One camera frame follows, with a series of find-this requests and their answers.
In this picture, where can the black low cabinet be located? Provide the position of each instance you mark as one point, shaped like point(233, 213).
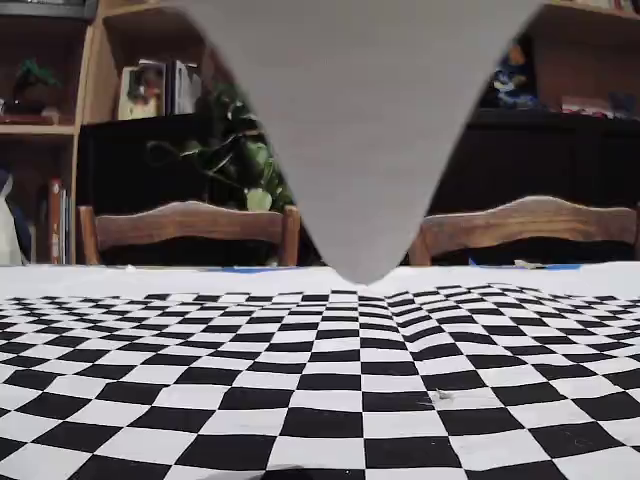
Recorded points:
point(125, 165)

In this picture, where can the orange spine book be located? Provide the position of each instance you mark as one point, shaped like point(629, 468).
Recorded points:
point(54, 220)

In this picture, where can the brick bonsai model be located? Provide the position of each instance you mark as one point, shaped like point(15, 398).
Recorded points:
point(35, 80)

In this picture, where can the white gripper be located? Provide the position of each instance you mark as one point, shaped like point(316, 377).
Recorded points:
point(357, 150)

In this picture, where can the blue tape strip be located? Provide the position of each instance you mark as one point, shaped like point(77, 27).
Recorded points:
point(550, 265)
point(260, 269)

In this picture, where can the thin pale book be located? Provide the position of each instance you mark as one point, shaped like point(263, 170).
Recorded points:
point(68, 230)

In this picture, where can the small red items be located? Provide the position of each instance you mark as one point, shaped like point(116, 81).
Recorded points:
point(585, 106)

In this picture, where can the green leafy houseplant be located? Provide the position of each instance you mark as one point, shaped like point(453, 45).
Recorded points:
point(245, 160)

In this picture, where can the grey white books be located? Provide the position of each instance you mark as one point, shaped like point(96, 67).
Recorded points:
point(182, 87)

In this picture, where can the wooden cube bookshelf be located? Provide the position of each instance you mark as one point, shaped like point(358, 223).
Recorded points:
point(37, 130)

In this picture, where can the wooden chair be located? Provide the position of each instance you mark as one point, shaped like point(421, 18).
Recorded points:
point(525, 225)
point(190, 225)

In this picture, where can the long wooden wall shelf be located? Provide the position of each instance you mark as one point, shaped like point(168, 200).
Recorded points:
point(570, 9)

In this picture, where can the checkered print white sheet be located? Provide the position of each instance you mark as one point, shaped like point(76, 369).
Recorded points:
point(200, 350)

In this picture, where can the blue glass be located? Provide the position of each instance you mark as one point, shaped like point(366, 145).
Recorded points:
point(622, 104)

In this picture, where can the illustrated picture box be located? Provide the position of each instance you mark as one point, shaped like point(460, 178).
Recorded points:
point(142, 90)

